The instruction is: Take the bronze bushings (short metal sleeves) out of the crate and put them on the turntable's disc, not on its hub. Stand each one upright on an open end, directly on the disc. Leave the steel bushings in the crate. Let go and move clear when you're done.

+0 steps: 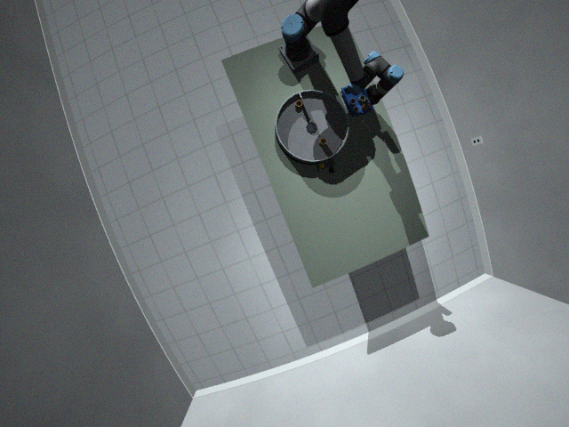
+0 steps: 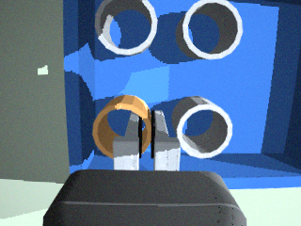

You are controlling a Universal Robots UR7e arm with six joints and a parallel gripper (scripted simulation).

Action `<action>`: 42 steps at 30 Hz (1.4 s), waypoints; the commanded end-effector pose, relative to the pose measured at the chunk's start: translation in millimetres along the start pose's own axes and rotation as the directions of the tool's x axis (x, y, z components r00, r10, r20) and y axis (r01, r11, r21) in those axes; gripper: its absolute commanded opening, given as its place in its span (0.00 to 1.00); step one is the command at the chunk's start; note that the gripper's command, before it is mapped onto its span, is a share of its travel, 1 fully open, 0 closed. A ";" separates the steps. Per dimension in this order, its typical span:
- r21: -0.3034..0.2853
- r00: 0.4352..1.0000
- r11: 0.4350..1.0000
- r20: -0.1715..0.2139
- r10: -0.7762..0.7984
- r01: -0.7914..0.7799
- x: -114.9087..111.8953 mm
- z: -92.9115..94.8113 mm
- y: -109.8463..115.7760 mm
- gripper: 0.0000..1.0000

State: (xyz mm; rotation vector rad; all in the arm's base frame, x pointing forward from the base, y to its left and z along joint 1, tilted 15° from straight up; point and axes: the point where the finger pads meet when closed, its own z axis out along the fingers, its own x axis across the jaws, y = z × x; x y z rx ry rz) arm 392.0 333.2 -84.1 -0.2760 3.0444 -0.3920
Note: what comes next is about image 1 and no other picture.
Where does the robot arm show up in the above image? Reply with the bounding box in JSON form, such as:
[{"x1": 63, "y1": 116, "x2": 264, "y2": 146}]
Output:
[{"x1": 281, "y1": 0, "x2": 404, "y2": 96}]

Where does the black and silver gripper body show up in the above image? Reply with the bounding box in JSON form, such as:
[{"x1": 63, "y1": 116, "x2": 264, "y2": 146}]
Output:
[{"x1": 365, "y1": 81, "x2": 390, "y2": 105}]

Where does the blue crate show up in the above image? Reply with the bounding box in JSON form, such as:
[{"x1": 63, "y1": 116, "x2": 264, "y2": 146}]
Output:
[{"x1": 340, "y1": 86, "x2": 374, "y2": 119}]

